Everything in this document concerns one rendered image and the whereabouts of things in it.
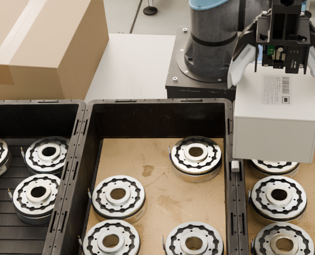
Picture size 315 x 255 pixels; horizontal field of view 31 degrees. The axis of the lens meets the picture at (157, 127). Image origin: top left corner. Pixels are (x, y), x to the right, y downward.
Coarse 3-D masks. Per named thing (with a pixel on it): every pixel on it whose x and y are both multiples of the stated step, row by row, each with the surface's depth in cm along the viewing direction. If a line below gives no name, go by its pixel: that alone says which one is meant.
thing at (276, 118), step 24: (264, 72) 88; (240, 96) 84; (264, 96) 84; (288, 96) 83; (312, 96) 83; (240, 120) 81; (264, 120) 81; (288, 120) 80; (312, 120) 79; (240, 144) 85; (264, 144) 84; (288, 144) 83; (312, 144) 82
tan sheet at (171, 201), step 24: (120, 144) 121; (144, 144) 121; (120, 168) 116; (144, 168) 116; (168, 168) 115; (168, 192) 111; (192, 192) 110; (216, 192) 110; (144, 216) 107; (168, 216) 107; (192, 216) 106; (216, 216) 106; (144, 240) 103
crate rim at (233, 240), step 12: (228, 108) 112; (84, 120) 113; (228, 120) 112; (84, 132) 112; (228, 132) 109; (84, 144) 108; (228, 144) 105; (228, 156) 103; (72, 168) 103; (228, 168) 101; (72, 180) 101; (228, 180) 99; (72, 192) 99; (228, 192) 97; (228, 204) 95; (60, 216) 96; (228, 216) 93; (60, 228) 94; (228, 228) 92; (60, 240) 92; (60, 252) 90
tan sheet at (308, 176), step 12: (300, 168) 113; (312, 168) 113; (252, 180) 111; (300, 180) 111; (312, 180) 110; (312, 192) 108; (312, 204) 106; (252, 216) 105; (312, 216) 104; (252, 228) 103; (312, 228) 102; (312, 240) 100
